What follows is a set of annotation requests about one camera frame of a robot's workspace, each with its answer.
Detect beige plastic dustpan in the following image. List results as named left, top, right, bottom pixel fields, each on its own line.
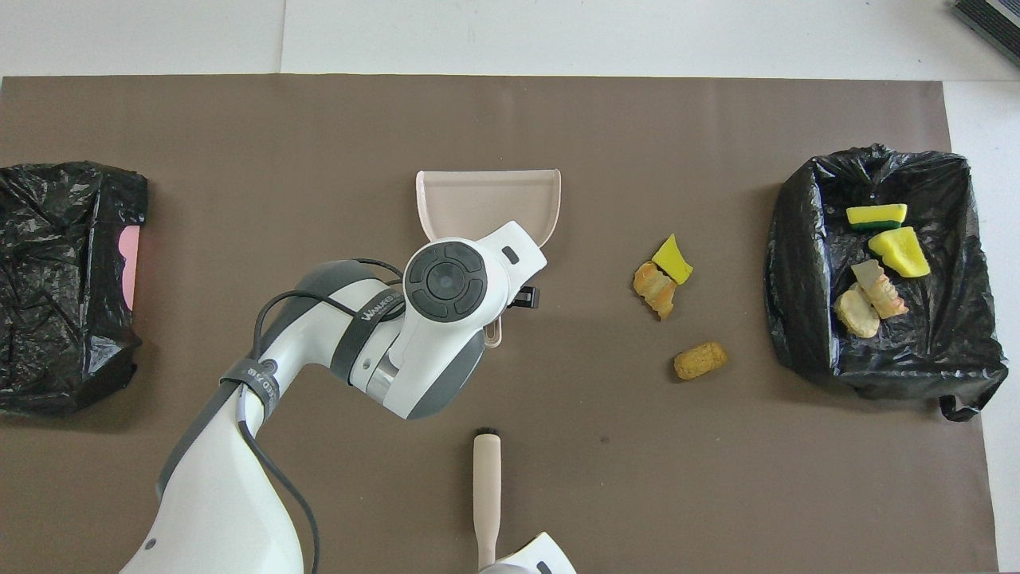
left=415, top=168, right=563, bottom=350

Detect orange striped sponge piece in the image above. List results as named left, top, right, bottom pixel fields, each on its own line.
left=633, top=261, right=678, bottom=321

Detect yellow sponge piece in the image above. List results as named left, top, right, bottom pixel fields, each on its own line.
left=651, top=233, right=694, bottom=286
left=867, top=226, right=932, bottom=279
left=845, top=203, right=909, bottom=232

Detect mustard brown sponge piece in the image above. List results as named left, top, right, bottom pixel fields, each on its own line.
left=673, top=341, right=729, bottom=381

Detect beige brush with black bristles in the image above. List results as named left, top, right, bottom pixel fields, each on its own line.
left=472, top=428, right=504, bottom=572

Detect pale cream sponge piece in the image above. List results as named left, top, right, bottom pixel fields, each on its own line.
left=850, top=259, right=910, bottom=320
left=834, top=289, right=882, bottom=340

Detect open bin with black bag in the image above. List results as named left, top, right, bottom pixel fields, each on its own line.
left=763, top=143, right=1010, bottom=423

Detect pink bin in black bag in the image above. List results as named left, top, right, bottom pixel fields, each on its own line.
left=0, top=161, right=150, bottom=417

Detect brown paper table mat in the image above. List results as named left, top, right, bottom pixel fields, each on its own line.
left=0, top=74, right=999, bottom=574

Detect dark grey ribbed device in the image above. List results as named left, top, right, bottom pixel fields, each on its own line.
left=951, top=0, right=1020, bottom=68

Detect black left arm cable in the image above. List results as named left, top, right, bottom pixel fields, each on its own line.
left=237, top=257, right=409, bottom=574

